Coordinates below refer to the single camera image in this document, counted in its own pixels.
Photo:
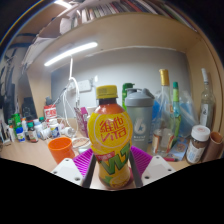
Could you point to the white wall power socket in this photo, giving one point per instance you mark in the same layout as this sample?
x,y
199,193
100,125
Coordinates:
x,y
83,86

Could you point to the green plastic container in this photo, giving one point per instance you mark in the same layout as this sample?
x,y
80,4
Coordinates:
x,y
16,120

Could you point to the brown mug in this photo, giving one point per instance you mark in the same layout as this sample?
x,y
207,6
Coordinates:
x,y
215,146

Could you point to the red and white pen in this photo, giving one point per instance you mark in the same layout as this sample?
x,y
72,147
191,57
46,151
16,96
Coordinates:
x,y
170,159

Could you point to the grey shaker bottle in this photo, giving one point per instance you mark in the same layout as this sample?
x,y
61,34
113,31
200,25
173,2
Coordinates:
x,y
140,116

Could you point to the dark bottle with red label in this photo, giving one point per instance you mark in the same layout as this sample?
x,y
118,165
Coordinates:
x,y
32,133

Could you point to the red and white canister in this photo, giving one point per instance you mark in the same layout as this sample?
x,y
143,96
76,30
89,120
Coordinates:
x,y
50,113

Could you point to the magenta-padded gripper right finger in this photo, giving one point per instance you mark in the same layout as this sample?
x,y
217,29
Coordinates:
x,y
156,170

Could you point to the orange plastic cup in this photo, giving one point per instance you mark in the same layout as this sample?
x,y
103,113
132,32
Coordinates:
x,y
61,151

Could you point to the gold-capped clear glass bottle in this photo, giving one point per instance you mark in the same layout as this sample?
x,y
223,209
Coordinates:
x,y
163,116

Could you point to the yellow labelled drink bottle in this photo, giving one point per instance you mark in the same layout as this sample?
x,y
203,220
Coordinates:
x,y
110,133

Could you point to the green glass bottle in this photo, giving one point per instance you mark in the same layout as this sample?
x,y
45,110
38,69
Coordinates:
x,y
126,91

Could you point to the tall clear glass bottle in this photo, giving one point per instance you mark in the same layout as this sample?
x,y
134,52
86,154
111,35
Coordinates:
x,y
206,106

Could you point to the white tube ceiling light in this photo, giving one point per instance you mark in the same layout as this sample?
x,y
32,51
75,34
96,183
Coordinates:
x,y
63,3

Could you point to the white cylindrical bottle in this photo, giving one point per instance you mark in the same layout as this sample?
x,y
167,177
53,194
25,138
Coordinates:
x,y
67,131

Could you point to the brown jar with white lid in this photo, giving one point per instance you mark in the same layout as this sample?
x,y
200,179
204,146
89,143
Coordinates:
x,y
196,146

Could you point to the magenta drink carton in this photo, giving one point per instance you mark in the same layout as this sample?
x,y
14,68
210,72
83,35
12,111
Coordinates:
x,y
81,120

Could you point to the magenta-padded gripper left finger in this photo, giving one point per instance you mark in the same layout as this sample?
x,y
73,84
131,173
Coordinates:
x,y
68,170

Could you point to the blue labelled white bottle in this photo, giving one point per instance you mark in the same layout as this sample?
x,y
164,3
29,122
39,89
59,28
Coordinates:
x,y
20,134

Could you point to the blue plastic bag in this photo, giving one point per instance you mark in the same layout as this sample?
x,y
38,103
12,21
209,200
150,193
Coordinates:
x,y
190,113

